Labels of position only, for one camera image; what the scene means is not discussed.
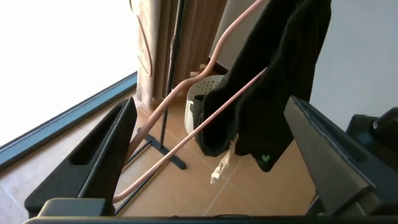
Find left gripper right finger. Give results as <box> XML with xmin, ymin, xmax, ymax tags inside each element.
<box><xmin>283</xmin><ymin>95</ymin><xmax>398</xmax><ymax>218</ymax></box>

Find black clothes rack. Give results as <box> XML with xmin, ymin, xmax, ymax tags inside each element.
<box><xmin>113</xmin><ymin>0</ymin><xmax>187</xmax><ymax>216</ymax></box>

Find pink clothes hanger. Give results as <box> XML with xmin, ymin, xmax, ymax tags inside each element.
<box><xmin>113</xmin><ymin>0</ymin><xmax>269</xmax><ymax>203</ymax></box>
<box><xmin>129</xmin><ymin>0</ymin><xmax>154</xmax><ymax>78</ymax></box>

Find white laundry basket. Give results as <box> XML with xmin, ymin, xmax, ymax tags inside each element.
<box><xmin>184</xmin><ymin>74</ymin><xmax>225</xmax><ymax>135</ymax></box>

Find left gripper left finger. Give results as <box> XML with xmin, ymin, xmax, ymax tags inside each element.
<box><xmin>24</xmin><ymin>96</ymin><xmax>137</xmax><ymax>218</ymax></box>

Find brown curtain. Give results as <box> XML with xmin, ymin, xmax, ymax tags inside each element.
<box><xmin>130</xmin><ymin>0</ymin><xmax>229</xmax><ymax>108</ymax></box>

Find black shorts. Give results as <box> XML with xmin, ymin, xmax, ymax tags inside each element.
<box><xmin>195</xmin><ymin>0</ymin><xmax>332</xmax><ymax>185</ymax></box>

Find window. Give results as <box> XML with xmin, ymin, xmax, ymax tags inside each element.
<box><xmin>0</xmin><ymin>0</ymin><xmax>139</xmax><ymax>172</ymax></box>

